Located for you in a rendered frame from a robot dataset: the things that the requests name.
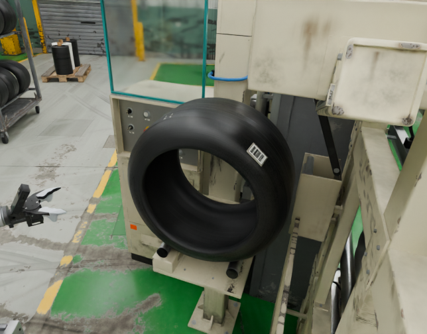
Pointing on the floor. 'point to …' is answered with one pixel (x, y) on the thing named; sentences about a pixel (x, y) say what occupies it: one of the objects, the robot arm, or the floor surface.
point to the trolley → (4, 77)
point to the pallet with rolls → (66, 62)
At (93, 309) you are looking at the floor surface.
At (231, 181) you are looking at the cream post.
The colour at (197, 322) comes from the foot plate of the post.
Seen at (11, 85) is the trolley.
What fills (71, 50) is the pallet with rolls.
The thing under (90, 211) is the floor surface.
